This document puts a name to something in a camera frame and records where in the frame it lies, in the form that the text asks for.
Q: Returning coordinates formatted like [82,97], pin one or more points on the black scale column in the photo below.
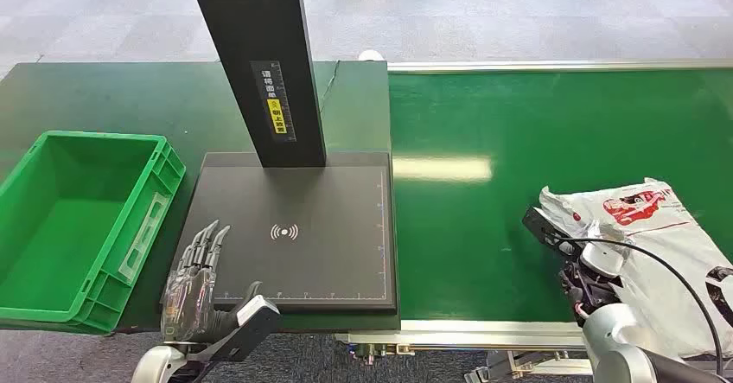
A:
[258,37]

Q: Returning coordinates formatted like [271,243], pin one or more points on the black and yellow column label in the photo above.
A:
[275,102]

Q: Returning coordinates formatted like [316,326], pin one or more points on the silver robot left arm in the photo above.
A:
[152,369]

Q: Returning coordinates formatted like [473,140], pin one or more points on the small white round object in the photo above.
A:
[370,55]

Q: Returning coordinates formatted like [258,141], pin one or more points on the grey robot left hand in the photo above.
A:
[189,306]

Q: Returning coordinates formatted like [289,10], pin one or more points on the green plastic crate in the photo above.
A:
[63,237]

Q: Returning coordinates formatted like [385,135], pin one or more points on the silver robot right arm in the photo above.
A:
[618,340]

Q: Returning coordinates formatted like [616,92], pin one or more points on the clear crate label pocket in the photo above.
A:
[143,237]

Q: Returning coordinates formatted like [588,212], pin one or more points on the black weighing scale platform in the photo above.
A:
[320,266]

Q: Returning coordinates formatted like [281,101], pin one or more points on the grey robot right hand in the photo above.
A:
[608,234]

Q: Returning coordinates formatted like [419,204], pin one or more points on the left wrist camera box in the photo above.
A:
[255,326]

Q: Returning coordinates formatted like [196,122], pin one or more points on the white plastic mailer package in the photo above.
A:
[658,306]

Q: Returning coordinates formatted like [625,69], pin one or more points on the green conveyor belt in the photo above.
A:
[487,243]

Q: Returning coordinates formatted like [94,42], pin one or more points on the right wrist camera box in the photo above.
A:
[541,226]

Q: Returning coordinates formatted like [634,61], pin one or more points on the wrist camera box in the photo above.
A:
[255,326]
[541,226]

